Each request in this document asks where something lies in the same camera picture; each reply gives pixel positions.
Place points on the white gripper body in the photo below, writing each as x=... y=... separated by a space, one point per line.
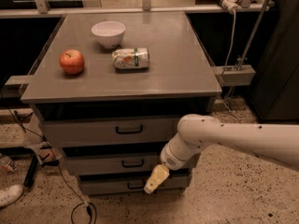
x=168 y=158

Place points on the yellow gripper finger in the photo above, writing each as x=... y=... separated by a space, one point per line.
x=158 y=175

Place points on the grey drawer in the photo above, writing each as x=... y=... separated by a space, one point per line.
x=129 y=182
x=114 y=131
x=112 y=164

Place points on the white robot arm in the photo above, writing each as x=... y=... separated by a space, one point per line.
x=278 y=143

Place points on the grey bottom drawer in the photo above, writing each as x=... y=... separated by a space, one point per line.
x=129 y=182

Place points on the grey top drawer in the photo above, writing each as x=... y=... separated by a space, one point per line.
x=114 y=131

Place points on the grey drawer cabinet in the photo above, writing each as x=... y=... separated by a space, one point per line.
x=179 y=79

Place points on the green white drink can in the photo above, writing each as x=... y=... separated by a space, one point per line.
x=138 y=58

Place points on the black clamp tool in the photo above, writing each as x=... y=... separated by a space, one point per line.
x=43 y=157

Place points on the white bowl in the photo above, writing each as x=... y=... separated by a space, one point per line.
x=109 y=34

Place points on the red apple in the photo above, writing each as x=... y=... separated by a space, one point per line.
x=72 y=61

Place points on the white sneaker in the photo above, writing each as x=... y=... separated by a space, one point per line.
x=10 y=195

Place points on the plastic bottle on floor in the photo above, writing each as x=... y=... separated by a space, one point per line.
x=7 y=163

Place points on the metal stand pole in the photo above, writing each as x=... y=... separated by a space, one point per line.
x=241 y=59

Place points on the grey side bracket block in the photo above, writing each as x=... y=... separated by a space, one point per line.
x=232 y=77

